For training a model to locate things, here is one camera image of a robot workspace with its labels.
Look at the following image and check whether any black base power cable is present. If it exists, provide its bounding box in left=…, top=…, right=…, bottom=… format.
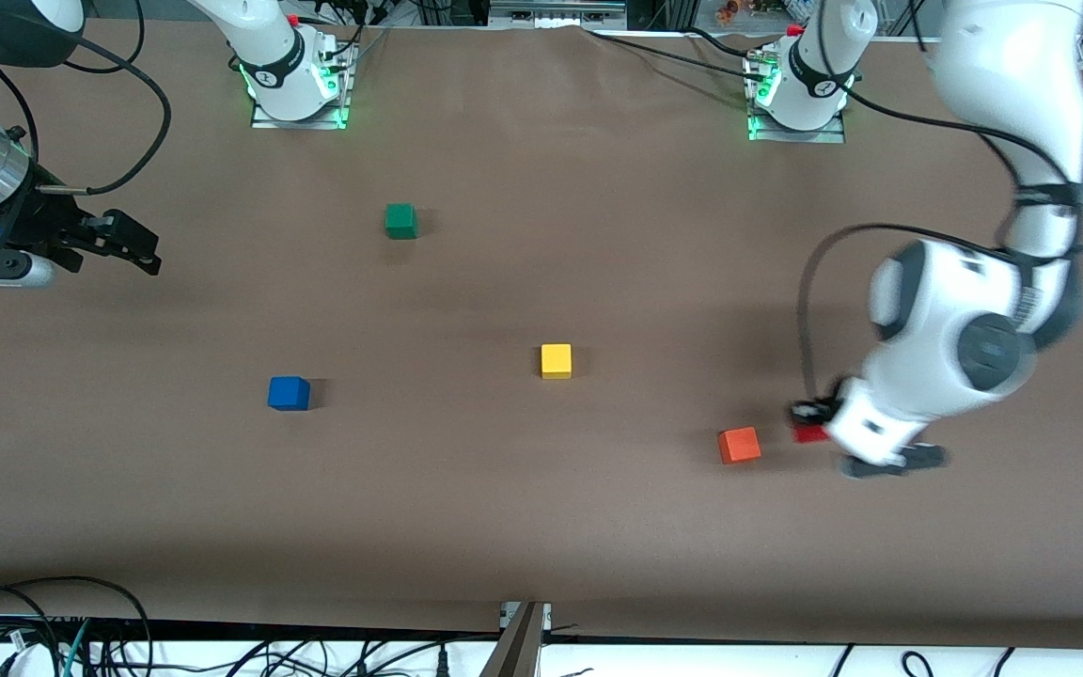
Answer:
left=587, top=30, right=770, bottom=81

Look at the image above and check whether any black looped floor cable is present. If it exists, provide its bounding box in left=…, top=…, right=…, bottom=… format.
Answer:
left=0, top=575, right=155, bottom=677

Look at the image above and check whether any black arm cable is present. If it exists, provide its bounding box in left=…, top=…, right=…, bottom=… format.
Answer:
left=0, top=0, right=173, bottom=198
left=799, top=75, right=1083, bottom=407

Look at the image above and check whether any blue cube block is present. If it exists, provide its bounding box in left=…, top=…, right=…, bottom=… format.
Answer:
left=267, top=376, right=311, bottom=412

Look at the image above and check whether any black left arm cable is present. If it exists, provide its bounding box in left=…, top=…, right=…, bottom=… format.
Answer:
left=799, top=75, right=1083, bottom=407

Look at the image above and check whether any silver aluminium frame rail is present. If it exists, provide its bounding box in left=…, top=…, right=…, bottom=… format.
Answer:
left=489, top=0, right=628, bottom=27

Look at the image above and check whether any brown paper table cover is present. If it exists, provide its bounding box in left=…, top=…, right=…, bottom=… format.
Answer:
left=0, top=19, right=1083, bottom=650

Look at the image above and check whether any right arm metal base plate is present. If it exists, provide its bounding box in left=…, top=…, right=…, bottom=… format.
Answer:
left=250, top=38, right=353, bottom=131

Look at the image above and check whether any teal cable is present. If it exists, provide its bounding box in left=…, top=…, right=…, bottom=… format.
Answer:
left=60, top=621, right=93, bottom=677

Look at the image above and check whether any orange cube block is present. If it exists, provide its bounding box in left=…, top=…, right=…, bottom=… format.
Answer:
left=717, top=427, right=762, bottom=465

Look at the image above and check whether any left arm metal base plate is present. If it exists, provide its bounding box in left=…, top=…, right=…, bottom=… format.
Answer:
left=746, top=52, right=847, bottom=145

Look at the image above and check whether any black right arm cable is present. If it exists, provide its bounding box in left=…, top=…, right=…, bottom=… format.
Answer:
left=0, top=0, right=173, bottom=198

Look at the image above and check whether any metal table clamp bracket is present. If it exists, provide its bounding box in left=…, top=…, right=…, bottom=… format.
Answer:
left=479, top=601, right=553, bottom=677

